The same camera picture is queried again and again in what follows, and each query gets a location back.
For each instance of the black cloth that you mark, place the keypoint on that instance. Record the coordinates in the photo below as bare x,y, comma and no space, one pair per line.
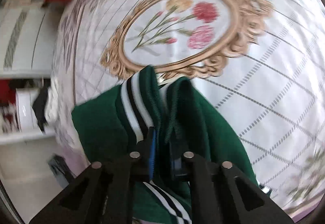
40,107

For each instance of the white wardrobe drawer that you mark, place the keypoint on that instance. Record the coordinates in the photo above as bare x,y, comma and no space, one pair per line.
24,109

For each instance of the white wardrobe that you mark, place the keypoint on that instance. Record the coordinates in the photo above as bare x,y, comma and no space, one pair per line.
45,36

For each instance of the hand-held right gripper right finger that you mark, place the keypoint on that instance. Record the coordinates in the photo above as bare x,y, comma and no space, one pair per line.
176,163

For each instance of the green varsity jacket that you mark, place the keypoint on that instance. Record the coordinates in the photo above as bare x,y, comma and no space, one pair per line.
101,125

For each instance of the red hanging clothes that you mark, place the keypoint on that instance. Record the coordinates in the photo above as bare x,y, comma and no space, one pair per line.
6,89

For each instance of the white quilted floral mat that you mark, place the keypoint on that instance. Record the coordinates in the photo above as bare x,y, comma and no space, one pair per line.
254,87

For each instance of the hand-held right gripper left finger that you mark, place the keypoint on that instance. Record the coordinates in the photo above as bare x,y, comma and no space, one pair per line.
151,153

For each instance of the white cloth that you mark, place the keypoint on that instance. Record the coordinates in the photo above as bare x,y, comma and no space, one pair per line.
52,102

